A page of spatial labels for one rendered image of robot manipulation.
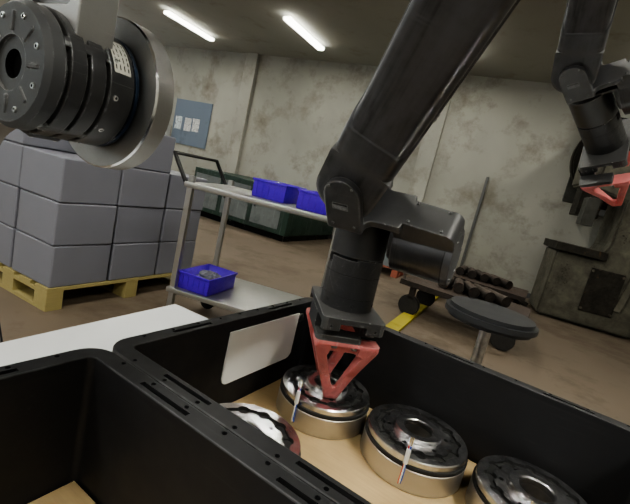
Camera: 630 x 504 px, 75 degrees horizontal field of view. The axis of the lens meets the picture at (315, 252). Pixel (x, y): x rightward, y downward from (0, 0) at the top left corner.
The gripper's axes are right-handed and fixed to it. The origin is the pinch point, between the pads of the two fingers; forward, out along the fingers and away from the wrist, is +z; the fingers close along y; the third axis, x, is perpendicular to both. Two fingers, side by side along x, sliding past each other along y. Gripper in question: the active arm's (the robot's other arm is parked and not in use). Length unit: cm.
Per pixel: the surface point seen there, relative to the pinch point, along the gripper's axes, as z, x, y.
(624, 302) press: 56, -468, 406
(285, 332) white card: -2.7, 5.2, 5.1
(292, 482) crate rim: -6.4, 7.0, -23.6
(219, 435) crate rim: -6.5, 11.1, -20.6
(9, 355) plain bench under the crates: 17, 46, 25
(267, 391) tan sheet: 4.0, 6.1, 2.5
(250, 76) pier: -191, 73, 918
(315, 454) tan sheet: 3.9, 1.6, -7.7
